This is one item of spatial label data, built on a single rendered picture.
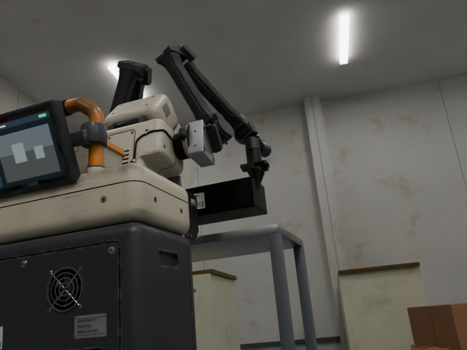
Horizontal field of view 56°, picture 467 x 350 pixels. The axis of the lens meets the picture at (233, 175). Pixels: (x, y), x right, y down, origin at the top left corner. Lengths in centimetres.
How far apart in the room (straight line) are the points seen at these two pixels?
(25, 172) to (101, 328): 37
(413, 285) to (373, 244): 300
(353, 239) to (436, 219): 143
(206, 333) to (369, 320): 222
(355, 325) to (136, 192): 444
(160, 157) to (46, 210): 44
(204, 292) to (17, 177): 261
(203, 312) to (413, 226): 543
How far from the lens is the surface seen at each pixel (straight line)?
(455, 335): 371
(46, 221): 99
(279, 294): 156
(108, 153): 111
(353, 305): 516
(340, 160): 848
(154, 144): 130
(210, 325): 349
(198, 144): 131
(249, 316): 818
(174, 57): 162
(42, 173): 100
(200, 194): 164
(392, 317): 519
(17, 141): 103
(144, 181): 90
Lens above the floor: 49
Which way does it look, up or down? 18 degrees up
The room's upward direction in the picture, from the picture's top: 5 degrees counter-clockwise
